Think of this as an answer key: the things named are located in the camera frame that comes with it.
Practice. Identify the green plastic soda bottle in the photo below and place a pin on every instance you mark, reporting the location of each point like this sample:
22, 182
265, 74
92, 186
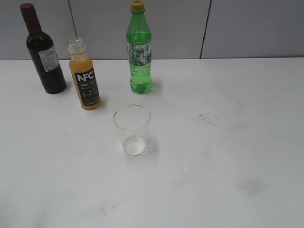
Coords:
139, 49

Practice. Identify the transparent plastic cup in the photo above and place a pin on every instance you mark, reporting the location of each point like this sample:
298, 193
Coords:
131, 122

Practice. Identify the dark red wine bottle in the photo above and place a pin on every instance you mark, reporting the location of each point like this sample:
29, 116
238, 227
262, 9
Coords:
42, 51

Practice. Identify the NFC orange juice bottle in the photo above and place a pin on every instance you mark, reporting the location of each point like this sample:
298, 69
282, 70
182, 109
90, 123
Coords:
83, 73

